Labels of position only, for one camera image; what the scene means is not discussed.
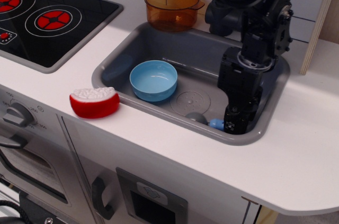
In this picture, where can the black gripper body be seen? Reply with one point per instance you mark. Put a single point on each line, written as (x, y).
(242, 87)

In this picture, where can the blue and grey toy spoon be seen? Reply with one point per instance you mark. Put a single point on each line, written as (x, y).
(198, 120)

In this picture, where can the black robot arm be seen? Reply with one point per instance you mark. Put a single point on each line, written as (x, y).
(264, 27)

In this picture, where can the grey toy sink basin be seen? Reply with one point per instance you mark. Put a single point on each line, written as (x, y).
(196, 56)

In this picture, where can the light blue plastic bowl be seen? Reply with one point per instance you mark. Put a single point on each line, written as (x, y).
(153, 80)

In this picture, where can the dark grey toy faucet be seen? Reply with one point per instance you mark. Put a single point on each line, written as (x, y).
(223, 20)

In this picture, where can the orange transparent toy pot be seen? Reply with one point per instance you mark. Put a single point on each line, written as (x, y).
(173, 15)

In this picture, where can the red and white toy food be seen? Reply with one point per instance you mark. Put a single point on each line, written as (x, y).
(93, 103)

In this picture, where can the grey dishwasher panel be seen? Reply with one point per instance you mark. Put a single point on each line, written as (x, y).
(150, 203)

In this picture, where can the black toy stove top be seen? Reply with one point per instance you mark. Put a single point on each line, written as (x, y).
(44, 34)

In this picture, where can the toy oven door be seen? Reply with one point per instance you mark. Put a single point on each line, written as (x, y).
(38, 162)

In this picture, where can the grey oven knob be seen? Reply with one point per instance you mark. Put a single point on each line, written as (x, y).
(16, 114)

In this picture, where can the light wooden post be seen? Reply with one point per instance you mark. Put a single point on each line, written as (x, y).
(326, 28)

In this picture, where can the dark grey cabinet handle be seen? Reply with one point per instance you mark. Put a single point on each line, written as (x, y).
(97, 190)

